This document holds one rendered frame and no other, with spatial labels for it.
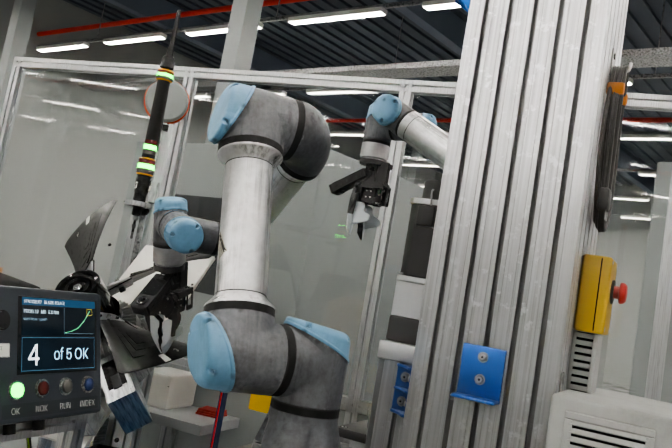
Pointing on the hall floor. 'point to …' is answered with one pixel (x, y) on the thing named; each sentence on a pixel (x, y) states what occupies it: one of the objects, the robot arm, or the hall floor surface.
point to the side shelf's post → (167, 437)
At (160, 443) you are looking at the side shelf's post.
